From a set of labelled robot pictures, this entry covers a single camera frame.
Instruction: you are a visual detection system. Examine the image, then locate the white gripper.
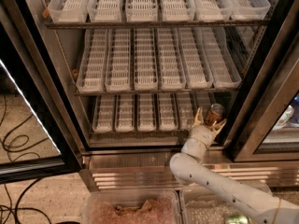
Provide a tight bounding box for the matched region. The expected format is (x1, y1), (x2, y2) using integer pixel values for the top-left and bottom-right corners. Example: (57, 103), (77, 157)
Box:
(181, 107), (227, 160)

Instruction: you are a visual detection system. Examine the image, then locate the orange soda can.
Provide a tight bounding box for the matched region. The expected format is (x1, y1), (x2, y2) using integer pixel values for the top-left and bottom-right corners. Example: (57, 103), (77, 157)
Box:
(204, 104), (225, 126)

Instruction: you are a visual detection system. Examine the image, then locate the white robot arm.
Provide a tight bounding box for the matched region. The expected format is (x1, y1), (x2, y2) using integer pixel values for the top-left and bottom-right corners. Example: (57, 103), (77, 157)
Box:
(169, 107), (299, 224)

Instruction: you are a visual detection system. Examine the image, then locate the shelf tray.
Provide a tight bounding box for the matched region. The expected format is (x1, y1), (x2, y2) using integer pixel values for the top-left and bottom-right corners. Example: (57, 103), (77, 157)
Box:
(48, 0), (89, 23)
(137, 94), (156, 132)
(176, 93), (197, 131)
(221, 0), (271, 21)
(77, 29), (108, 93)
(105, 29), (131, 92)
(193, 0), (233, 21)
(115, 94), (135, 133)
(178, 27), (213, 89)
(134, 28), (158, 91)
(157, 93), (178, 131)
(125, 0), (158, 22)
(195, 92), (217, 118)
(201, 27), (241, 89)
(93, 95), (114, 133)
(87, 0), (123, 22)
(160, 0), (195, 21)
(156, 28), (186, 91)

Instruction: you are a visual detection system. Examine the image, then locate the green can in bin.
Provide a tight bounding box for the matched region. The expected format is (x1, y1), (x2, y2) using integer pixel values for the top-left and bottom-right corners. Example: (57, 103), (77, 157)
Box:
(224, 214), (250, 224)

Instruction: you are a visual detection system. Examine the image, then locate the steel fridge base grille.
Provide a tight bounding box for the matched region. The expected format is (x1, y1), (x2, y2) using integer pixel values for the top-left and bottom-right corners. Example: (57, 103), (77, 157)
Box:
(80, 148), (299, 191)

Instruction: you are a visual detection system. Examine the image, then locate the bottom metal shelf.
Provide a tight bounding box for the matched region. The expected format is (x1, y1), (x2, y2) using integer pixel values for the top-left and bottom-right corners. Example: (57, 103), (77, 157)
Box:
(91, 130), (190, 139)

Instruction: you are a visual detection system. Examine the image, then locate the metal shelf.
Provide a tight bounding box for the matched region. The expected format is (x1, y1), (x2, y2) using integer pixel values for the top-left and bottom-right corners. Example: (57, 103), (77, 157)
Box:
(45, 20), (270, 30)
(91, 130), (190, 139)
(74, 88), (239, 96)

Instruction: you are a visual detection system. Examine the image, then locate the middle metal shelf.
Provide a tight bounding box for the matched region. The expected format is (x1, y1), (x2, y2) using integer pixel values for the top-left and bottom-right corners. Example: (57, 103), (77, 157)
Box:
(74, 88), (239, 96)

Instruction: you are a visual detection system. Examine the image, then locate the top metal shelf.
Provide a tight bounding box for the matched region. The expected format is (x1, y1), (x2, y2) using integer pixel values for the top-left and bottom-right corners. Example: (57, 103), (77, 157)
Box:
(45, 20), (270, 30)

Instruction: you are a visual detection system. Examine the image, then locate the open glass fridge door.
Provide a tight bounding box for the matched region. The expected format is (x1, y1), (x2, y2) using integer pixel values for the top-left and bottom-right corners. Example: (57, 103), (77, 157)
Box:
(0, 25), (81, 184)

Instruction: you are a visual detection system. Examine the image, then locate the white bottle behind door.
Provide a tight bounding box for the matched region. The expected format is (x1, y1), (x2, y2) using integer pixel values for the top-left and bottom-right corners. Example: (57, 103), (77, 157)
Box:
(273, 94), (299, 130)

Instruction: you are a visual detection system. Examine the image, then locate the right clear plastic bin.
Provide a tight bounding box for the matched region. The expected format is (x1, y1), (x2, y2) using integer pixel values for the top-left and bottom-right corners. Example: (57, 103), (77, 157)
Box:
(179, 180), (286, 224)

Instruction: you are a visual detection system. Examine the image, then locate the clear plastic bin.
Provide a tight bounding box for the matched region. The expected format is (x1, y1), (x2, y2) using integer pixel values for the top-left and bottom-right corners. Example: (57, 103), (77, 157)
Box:
(179, 180), (286, 224)
(82, 189), (182, 224)

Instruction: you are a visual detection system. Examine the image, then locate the left clear plastic bin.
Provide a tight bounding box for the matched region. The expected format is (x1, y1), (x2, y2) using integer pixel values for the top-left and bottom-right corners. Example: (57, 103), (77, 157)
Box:
(82, 189), (182, 224)

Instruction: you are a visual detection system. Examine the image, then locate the brown crumpled paper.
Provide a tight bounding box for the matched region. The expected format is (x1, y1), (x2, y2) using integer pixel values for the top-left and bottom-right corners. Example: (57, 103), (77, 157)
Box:
(114, 200), (154, 216)

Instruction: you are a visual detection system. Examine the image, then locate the black floor cable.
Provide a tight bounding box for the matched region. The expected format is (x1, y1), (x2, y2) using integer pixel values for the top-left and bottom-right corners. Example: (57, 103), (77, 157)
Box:
(0, 93), (52, 224)

